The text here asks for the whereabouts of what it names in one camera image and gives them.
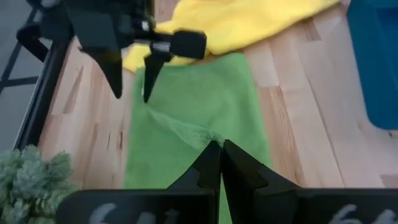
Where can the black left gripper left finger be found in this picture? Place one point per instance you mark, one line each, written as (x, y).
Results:
(208, 174)

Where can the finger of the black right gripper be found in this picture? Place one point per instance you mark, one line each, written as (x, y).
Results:
(152, 71)
(110, 68)

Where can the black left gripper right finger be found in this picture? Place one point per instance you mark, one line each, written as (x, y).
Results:
(239, 180)

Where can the green microfiber towel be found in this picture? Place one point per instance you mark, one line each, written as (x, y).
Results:
(192, 102)

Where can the yellow microfiber towel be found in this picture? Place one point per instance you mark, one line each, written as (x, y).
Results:
(242, 21)

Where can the teal plastic bin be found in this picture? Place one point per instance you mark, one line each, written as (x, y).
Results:
(376, 62)

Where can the artificial green potted plant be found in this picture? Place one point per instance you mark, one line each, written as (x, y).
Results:
(28, 186)

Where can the black metal table frame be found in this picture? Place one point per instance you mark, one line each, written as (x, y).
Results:
(40, 102)

